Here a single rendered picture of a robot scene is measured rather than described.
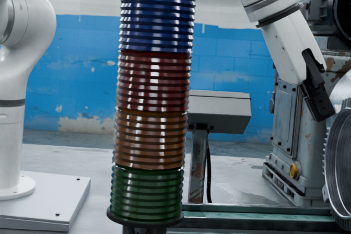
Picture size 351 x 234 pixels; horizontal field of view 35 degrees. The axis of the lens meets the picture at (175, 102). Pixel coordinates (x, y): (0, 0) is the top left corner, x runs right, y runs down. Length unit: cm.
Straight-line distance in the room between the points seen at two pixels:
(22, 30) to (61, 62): 532
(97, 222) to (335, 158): 50
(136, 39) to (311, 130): 89
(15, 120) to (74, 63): 529
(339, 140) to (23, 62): 65
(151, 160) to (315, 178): 89
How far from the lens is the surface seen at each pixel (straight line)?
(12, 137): 119
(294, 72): 80
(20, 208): 113
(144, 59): 41
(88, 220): 115
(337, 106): 87
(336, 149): 90
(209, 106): 98
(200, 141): 100
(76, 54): 644
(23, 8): 116
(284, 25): 79
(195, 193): 102
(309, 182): 129
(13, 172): 121
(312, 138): 127
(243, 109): 99
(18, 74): 117
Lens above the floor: 118
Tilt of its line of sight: 7 degrees down
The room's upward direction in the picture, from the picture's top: 4 degrees clockwise
